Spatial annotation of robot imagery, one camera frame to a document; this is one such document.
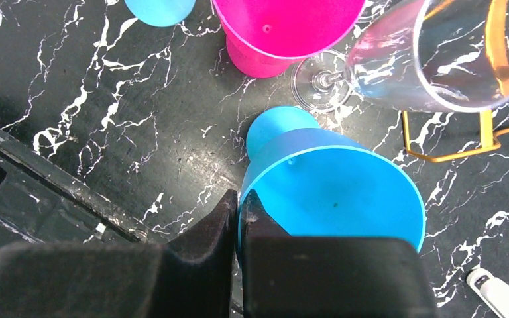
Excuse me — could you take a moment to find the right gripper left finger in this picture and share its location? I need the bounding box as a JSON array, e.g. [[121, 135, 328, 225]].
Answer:
[[0, 189, 238, 317]]

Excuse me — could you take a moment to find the clear wine glass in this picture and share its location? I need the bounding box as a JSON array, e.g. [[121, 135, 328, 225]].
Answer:
[[291, 1, 509, 113]]

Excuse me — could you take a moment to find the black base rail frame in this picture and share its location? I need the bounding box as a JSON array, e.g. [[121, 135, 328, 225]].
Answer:
[[0, 129, 165, 248]]

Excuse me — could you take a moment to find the teal wine glass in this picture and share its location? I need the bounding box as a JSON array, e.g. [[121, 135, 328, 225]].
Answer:
[[239, 105, 426, 250]]

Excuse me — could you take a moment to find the gold wire glass rack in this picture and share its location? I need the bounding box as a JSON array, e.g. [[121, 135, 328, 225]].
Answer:
[[401, 1, 509, 163]]

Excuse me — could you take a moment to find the light blue wine glass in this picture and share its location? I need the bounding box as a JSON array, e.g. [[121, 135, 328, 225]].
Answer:
[[124, 0, 196, 27]]

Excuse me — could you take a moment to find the white oblong case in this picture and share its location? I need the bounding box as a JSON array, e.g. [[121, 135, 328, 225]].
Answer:
[[466, 268, 509, 318]]

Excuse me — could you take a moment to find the magenta wine glass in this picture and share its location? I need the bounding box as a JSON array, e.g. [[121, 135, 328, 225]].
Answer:
[[213, 0, 365, 78]]

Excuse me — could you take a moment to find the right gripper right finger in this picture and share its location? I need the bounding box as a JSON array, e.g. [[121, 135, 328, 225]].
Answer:
[[239, 191, 438, 317]]

